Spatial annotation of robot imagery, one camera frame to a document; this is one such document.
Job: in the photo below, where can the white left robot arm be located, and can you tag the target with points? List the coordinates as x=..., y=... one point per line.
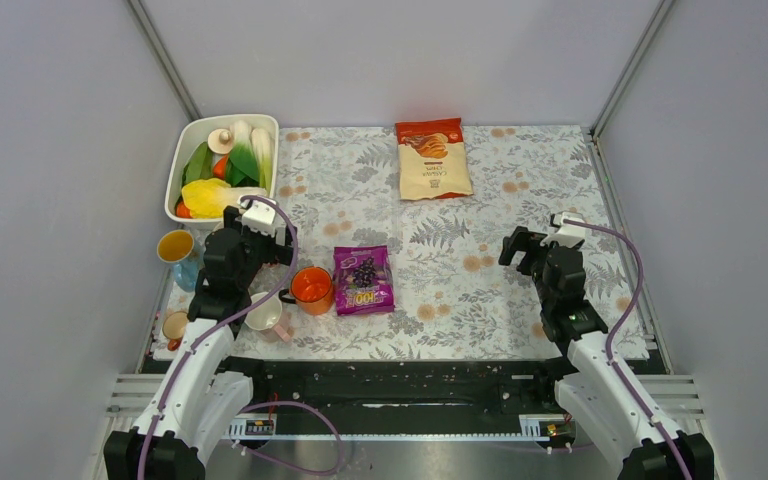
x=194, y=405

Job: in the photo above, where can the orange mug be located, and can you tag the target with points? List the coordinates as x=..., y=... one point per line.
x=311, y=289

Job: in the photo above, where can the purple candy bag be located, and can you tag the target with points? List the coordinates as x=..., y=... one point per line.
x=363, y=281

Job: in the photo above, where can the white plastic tub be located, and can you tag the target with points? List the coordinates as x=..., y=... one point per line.
x=190, y=138

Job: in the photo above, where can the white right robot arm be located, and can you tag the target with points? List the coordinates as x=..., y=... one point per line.
x=590, y=380

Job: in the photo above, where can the floral table mat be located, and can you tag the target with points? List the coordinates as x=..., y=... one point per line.
x=453, y=299

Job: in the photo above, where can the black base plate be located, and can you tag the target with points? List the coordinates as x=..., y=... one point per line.
x=409, y=398

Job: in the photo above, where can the green toy leaf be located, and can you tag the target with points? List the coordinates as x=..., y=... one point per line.
x=199, y=165

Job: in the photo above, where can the blue butterfly mug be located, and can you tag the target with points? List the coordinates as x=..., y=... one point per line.
x=182, y=252

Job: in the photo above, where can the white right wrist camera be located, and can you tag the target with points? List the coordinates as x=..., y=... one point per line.
x=567, y=232

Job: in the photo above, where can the yellow toy vegetable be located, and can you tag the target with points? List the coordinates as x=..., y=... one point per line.
x=207, y=198

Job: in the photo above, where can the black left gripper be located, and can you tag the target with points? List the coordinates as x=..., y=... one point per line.
x=277, y=253

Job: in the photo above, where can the orange toy carrot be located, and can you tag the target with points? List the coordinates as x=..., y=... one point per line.
x=219, y=170

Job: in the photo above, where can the small orange cup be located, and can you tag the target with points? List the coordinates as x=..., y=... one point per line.
x=174, y=329

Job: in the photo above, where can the pink plastic cup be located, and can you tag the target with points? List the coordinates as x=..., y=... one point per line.
x=269, y=321

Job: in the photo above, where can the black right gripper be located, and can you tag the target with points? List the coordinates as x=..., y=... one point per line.
x=525, y=241

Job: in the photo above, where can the toy mushroom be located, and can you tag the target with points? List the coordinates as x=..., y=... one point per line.
x=220, y=141

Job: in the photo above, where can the orange chips bag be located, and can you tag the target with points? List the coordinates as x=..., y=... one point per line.
x=432, y=160

